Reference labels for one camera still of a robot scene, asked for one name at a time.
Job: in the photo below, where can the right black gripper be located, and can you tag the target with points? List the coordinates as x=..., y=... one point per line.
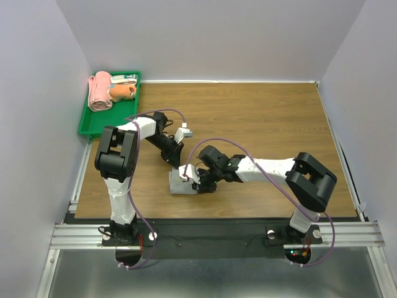
x=202, y=187

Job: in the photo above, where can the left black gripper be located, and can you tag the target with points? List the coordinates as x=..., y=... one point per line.
x=173, y=156

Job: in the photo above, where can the yellow green towel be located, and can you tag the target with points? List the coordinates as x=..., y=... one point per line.
x=178, y=186

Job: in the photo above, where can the orange polka dot towel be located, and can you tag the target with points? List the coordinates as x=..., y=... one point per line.
x=118, y=92

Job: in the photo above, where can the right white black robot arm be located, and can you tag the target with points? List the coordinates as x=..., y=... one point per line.
x=303, y=179

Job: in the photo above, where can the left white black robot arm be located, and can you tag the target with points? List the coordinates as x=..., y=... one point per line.
x=116, y=160

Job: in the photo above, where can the green plastic tray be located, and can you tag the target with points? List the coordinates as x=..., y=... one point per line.
x=92, y=123

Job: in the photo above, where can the rolled white blue towel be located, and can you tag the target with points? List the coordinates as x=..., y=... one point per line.
x=124, y=79

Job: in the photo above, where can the rolled pink towel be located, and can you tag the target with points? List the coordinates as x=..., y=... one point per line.
x=98, y=97

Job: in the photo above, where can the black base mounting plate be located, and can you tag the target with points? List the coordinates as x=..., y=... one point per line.
x=210, y=239

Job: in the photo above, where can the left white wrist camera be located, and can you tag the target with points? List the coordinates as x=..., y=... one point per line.
x=182, y=133

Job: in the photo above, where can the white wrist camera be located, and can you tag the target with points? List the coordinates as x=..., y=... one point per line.
x=182, y=133
x=188, y=173

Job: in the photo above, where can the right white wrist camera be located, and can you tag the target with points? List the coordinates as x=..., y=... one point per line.
x=188, y=173

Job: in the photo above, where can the aluminium frame rail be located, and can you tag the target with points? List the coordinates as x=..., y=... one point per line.
x=346, y=234

